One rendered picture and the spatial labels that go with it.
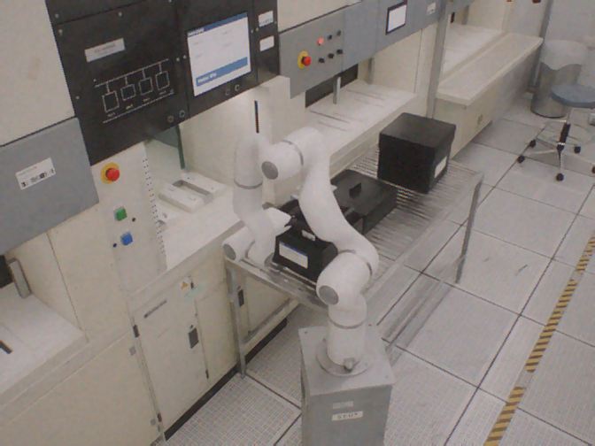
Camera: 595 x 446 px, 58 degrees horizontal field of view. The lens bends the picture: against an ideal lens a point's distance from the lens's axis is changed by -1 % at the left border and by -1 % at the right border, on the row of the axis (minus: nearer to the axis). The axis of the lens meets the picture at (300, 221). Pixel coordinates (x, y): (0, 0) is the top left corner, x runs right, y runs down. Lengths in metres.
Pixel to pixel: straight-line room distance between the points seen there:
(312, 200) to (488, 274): 2.13
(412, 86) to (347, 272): 2.10
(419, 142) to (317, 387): 1.29
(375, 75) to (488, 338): 1.72
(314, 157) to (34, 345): 1.08
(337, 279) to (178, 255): 0.81
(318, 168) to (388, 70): 2.07
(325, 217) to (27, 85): 0.83
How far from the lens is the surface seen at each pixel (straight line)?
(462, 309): 3.21
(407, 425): 2.66
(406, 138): 2.61
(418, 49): 3.39
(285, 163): 1.41
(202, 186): 2.46
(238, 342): 2.58
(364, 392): 1.84
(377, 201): 2.41
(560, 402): 2.94
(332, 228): 1.52
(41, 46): 1.53
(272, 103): 2.13
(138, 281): 2.00
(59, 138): 1.60
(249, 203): 1.67
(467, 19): 4.86
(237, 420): 2.65
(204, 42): 1.87
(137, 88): 1.72
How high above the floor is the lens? 2.19
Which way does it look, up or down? 36 degrees down
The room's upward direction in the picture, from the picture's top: 1 degrees counter-clockwise
